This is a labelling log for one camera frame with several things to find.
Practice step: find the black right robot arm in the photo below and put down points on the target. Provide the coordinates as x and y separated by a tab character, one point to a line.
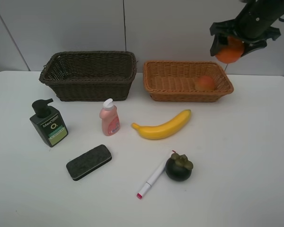
262	8

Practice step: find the orange wicker basket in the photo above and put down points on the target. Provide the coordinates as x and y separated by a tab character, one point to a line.
174	81

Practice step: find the pink squeeze bottle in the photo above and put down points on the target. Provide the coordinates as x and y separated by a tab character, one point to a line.
110	118

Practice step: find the dark felt whiteboard eraser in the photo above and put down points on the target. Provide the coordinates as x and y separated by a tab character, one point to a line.
88	162

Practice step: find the dark green mangosteen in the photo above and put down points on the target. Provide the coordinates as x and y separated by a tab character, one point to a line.
178	167

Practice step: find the white marker with pink cap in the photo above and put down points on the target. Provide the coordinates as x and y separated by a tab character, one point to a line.
153	177

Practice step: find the dark green pump bottle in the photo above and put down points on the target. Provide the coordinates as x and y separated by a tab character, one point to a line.
48	122

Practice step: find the yellow banana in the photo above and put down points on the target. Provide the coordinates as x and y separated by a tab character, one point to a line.
164	130

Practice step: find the red-orange peach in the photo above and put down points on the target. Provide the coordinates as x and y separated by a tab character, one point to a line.
205	83

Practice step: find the orange tangerine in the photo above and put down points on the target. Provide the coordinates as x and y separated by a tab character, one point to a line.
232	52

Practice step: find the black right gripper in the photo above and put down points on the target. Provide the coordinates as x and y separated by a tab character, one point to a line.
253	30

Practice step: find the dark brown wicker basket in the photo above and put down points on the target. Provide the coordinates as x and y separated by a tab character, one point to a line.
90	76

